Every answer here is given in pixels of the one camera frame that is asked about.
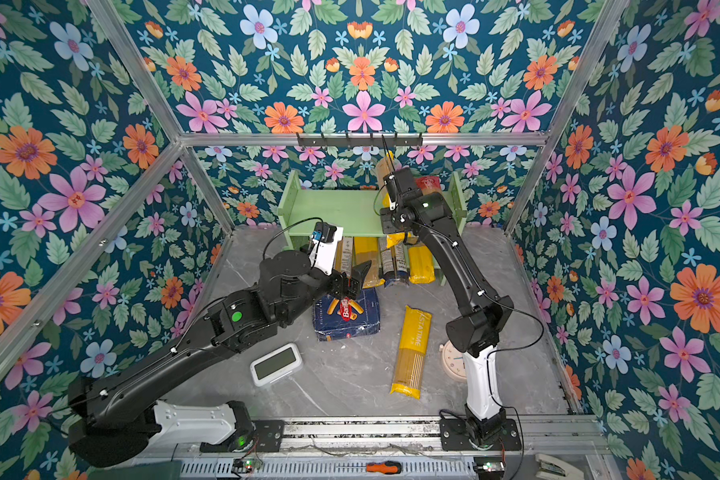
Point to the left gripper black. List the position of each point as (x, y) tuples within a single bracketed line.
[(356, 282)]

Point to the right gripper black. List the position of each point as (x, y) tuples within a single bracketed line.
[(387, 225)]

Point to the red spaghetti bag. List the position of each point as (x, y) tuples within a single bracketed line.
[(429, 184)]

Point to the blue Barilla rigatoni box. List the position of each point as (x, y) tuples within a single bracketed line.
[(335, 319)]

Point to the clear spaghetti bag blue end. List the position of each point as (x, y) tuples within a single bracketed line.
[(394, 266)]

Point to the yellow-banded spaghetti bag barcode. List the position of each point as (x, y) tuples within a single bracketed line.
[(421, 265)]

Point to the red-ended spaghetti bag white label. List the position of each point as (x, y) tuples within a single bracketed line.
[(344, 258)]

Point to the yellow spaghetti bag long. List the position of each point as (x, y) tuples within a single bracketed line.
[(366, 249)]

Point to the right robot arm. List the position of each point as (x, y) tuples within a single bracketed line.
[(482, 312)]

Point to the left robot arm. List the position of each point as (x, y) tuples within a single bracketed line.
[(124, 415)]

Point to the green two-tier shelf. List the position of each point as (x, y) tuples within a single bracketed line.
[(354, 210)]

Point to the white digital clock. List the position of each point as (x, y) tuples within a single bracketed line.
[(276, 365)]

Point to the cream analog alarm clock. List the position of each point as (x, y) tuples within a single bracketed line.
[(452, 362)]

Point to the white stapler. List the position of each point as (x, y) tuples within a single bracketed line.
[(552, 468)]

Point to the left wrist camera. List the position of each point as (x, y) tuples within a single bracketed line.
[(325, 239)]

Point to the metal hook rail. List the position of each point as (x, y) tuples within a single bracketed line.
[(347, 140)]

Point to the orange handled screwdriver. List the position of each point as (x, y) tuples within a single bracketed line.
[(388, 467)]

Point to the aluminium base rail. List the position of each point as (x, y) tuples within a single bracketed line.
[(437, 434)]

